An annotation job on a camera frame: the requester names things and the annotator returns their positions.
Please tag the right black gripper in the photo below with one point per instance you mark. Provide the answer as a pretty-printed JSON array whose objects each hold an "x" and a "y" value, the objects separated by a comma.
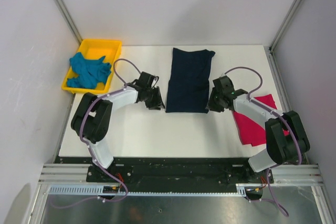
[{"x": 211, "y": 105}]

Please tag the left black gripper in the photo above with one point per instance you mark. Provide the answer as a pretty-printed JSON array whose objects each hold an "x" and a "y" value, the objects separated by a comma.
[{"x": 158, "y": 103}]

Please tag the navy blue t-shirt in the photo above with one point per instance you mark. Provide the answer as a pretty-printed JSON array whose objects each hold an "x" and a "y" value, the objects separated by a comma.
[{"x": 188, "y": 87}]

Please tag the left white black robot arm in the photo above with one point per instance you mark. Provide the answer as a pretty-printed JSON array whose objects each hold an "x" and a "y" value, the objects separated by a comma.
[{"x": 92, "y": 118}]

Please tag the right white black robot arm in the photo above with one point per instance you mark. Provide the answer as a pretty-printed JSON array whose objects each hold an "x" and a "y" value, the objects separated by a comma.
[{"x": 286, "y": 139}]

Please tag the folded magenta t-shirt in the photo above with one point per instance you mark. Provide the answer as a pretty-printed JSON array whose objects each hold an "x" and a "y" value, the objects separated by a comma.
[{"x": 250, "y": 133}]

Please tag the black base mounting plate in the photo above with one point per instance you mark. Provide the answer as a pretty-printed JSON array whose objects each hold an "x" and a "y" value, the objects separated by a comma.
[{"x": 134, "y": 170}]

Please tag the yellow plastic bin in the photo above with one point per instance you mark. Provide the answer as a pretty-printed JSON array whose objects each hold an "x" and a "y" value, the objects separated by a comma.
[{"x": 94, "y": 49}]

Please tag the teal crumpled t-shirt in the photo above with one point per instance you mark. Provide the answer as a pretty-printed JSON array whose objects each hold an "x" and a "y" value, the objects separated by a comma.
[{"x": 89, "y": 72}]

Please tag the right aluminium frame post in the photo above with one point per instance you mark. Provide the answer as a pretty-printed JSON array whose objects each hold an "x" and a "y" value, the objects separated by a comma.
[{"x": 296, "y": 4}]

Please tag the aluminium frame post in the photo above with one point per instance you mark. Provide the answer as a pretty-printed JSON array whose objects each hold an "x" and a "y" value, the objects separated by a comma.
[
  {"x": 296, "y": 4},
  {"x": 64, "y": 11}
]

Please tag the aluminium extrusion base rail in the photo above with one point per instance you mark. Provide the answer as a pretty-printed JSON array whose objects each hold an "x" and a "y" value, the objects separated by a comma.
[{"x": 302, "y": 175}]

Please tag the left aluminium frame post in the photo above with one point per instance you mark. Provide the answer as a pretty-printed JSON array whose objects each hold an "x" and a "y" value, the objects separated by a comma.
[{"x": 64, "y": 11}]

